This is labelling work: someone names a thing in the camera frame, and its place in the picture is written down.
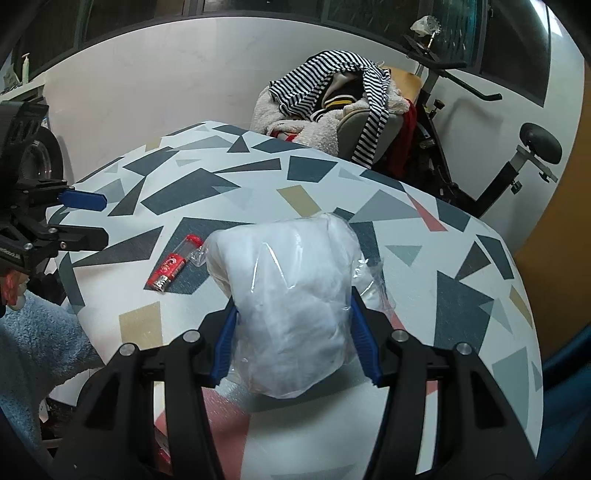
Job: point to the wooden door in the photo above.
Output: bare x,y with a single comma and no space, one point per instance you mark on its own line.
568,184

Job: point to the blue fabric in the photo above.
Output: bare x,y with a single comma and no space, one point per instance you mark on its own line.
568,369

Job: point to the washing machine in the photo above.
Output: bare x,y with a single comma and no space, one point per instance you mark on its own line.
44,154

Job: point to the black jacket yellow striped cuff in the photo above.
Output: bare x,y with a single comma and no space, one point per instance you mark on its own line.
346,92

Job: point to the white pump bottle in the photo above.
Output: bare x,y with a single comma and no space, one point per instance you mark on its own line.
26,67

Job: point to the red lighter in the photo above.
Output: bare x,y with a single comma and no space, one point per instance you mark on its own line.
168,270

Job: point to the black exercise bike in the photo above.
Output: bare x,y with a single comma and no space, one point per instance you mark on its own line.
498,184

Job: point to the person's left hand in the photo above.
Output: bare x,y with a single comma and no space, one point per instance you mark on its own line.
14,286

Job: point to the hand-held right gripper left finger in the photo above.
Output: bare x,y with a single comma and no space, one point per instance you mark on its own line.
226,341

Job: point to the person's left forearm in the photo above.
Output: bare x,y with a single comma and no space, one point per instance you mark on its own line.
41,350

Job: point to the tan board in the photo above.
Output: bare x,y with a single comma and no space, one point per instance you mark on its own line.
408,83

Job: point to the black white striped shirt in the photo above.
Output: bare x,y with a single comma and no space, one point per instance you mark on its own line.
300,85

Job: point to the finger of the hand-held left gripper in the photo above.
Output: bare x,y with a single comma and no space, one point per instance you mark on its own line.
85,200
83,237

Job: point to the dark framed window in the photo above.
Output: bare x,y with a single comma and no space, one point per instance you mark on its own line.
138,14

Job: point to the red patterned cloth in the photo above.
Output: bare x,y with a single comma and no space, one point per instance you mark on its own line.
286,136

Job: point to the white plastic bag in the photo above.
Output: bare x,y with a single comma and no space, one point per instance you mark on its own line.
286,295

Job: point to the geometric patterned tablecloth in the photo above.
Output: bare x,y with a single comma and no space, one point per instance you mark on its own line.
323,184

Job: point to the grey chair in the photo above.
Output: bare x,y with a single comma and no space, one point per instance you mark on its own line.
353,131

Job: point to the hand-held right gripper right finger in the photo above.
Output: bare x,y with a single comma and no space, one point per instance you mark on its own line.
364,337

